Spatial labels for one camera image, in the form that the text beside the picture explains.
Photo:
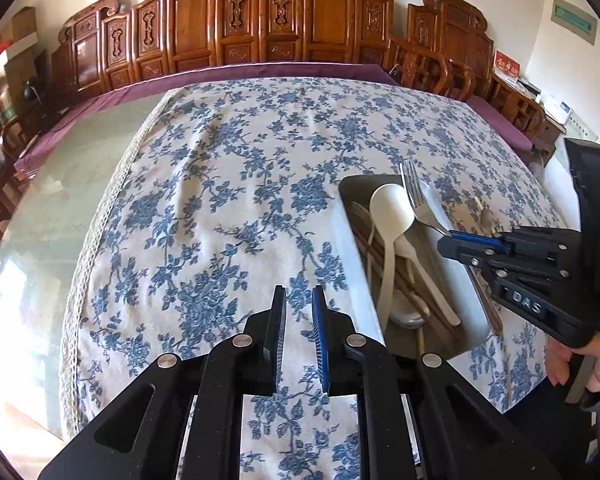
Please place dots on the green wall sign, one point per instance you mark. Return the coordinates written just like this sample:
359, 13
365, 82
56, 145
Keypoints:
575, 20

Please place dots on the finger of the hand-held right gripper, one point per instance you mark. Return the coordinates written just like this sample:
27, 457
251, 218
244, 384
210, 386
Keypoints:
530, 267
545, 242

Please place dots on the small carved wooden screen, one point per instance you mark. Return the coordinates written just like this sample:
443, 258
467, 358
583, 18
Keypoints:
450, 25

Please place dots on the brown chopstick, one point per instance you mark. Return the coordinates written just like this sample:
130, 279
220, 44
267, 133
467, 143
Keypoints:
415, 296
442, 331

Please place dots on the white plastic fork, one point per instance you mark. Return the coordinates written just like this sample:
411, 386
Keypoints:
362, 215

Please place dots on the metal tray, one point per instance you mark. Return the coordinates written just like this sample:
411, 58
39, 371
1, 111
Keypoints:
352, 270

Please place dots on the metal fork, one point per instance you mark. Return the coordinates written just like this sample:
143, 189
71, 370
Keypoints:
420, 205

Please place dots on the red card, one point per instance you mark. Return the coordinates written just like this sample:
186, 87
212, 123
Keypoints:
507, 65

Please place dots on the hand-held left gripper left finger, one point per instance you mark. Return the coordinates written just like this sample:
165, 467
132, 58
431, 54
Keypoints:
280, 340

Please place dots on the black desk lamp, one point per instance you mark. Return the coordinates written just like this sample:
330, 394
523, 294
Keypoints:
30, 91

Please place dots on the grey electrical panel box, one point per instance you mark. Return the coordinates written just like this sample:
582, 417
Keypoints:
580, 127

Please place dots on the white plastic knife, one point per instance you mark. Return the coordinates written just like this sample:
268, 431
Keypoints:
430, 285

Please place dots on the person's right hand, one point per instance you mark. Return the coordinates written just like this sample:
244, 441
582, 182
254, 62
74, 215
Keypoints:
556, 365

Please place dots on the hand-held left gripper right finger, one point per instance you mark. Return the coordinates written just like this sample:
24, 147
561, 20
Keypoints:
320, 340

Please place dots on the stack of papers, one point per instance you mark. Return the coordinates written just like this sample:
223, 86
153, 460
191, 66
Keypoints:
529, 88

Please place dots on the blue floral tablecloth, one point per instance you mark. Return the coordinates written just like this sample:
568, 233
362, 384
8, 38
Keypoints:
205, 200

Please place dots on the white plastic spoon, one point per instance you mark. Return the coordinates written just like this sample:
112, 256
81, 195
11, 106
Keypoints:
391, 207

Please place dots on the white box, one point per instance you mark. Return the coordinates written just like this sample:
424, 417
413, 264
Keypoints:
556, 109

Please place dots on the person's dark pants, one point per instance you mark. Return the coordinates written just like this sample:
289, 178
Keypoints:
570, 440

